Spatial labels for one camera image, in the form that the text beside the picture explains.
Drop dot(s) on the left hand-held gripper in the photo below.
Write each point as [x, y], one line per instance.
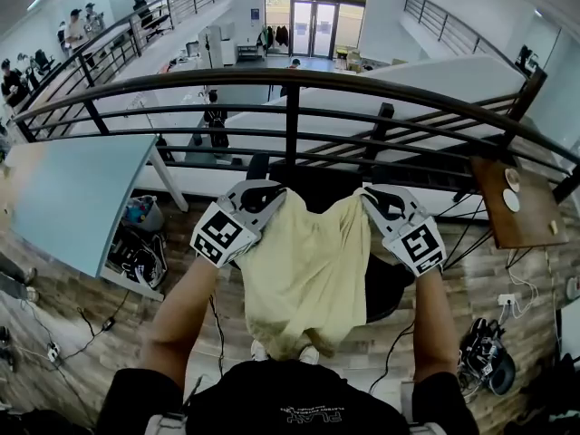
[222, 236]

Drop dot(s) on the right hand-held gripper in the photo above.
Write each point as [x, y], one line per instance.
[419, 247]

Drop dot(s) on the black office chair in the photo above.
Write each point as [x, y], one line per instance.
[317, 184]

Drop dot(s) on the pale yellow clothes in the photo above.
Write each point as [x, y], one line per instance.
[303, 265]

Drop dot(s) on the person's left forearm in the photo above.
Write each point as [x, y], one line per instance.
[181, 315]

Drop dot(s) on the person's right forearm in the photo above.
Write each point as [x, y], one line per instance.
[435, 324]

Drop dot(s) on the black metal curved railing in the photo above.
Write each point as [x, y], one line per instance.
[292, 120]

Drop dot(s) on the grey bin of colourful items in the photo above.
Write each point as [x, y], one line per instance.
[145, 213]

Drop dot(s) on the round beige plate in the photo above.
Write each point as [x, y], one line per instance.
[513, 178]
[510, 200]

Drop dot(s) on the black open equipment case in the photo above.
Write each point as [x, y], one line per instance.
[140, 258]

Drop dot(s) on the brown wooden hairpin-leg table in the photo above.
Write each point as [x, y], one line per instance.
[525, 225]

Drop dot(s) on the person's left white shoe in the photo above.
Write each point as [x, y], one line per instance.
[258, 351]

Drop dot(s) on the person's white shoe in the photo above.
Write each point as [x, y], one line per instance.
[258, 351]
[310, 356]

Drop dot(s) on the white power strip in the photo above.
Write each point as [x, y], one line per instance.
[506, 299]
[54, 351]

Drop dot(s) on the person's right white shoe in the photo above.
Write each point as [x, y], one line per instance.
[310, 356]

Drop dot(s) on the rack of dark coats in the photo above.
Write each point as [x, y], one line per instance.
[274, 36]

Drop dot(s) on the small pale yellow block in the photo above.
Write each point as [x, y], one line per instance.
[553, 227]

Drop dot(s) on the glass entrance door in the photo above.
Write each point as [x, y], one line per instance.
[313, 30]

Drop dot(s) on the light blue white-legged table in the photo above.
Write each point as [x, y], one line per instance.
[77, 197]

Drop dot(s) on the black power adapter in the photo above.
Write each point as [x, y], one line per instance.
[109, 323]

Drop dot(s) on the person's black t-shirt torso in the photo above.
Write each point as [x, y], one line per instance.
[294, 397]

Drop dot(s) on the distant black balcony railing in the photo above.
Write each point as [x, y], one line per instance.
[181, 0]

